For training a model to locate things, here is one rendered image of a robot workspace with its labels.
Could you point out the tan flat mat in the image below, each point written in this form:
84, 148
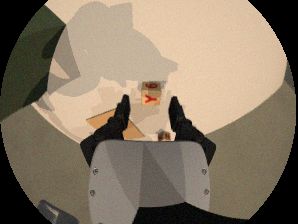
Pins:
132, 132

